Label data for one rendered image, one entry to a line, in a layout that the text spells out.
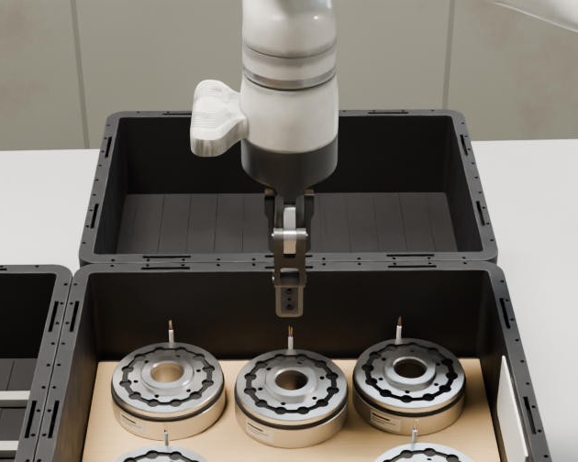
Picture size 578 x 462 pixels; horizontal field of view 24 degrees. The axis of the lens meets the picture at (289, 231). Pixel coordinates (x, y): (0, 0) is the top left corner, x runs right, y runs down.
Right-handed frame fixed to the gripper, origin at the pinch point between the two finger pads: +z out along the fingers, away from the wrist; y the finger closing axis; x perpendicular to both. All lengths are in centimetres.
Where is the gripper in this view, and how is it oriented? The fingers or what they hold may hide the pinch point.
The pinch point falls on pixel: (289, 278)
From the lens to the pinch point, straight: 110.6
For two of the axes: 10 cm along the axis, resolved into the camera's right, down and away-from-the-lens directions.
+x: -10.0, 0.0, -0.1
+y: -0.1, -5.5, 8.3
